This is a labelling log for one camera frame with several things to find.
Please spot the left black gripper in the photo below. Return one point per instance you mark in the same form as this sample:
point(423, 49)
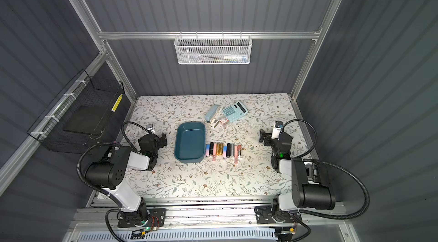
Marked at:
point(159, 140)

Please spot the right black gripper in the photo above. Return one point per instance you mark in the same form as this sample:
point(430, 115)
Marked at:
point(267, 138)

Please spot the teal plastic storage box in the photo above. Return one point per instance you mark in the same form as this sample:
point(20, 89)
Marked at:
point(190, 142)

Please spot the dark red black lipstick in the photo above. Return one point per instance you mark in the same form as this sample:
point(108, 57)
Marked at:
point(239, 151)

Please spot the pink lip gloss tube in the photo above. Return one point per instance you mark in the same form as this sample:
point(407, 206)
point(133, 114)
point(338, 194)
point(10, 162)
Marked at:
point(236, 154)

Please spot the pink blue lipstick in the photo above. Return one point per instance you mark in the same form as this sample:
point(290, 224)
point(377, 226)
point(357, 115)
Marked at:
point(207, 150)
point(224, 152)

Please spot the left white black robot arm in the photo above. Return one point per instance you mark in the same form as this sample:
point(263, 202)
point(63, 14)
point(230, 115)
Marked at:
point(108, 173)

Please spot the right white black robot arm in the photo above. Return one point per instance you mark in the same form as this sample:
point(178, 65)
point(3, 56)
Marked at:
point(309, 188)

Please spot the gold lipstick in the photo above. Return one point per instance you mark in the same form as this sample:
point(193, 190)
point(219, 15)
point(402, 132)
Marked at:
point(220, 148)
point(216, 145)

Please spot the clear staples box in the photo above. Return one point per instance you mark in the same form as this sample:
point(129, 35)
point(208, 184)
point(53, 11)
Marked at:
point(224, 121)

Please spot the light blue calculator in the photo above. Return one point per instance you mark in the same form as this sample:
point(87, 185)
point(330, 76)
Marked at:
point(235, 111)

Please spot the pens in white basket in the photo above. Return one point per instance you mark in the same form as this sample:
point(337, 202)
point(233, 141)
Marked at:
point(225, 58)

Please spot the black wire mesh basket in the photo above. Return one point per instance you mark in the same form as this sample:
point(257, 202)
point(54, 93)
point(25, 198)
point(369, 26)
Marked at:
point(81, 116)

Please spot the white wire mesh basket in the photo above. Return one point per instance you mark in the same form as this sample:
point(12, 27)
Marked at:
point(188, 49)

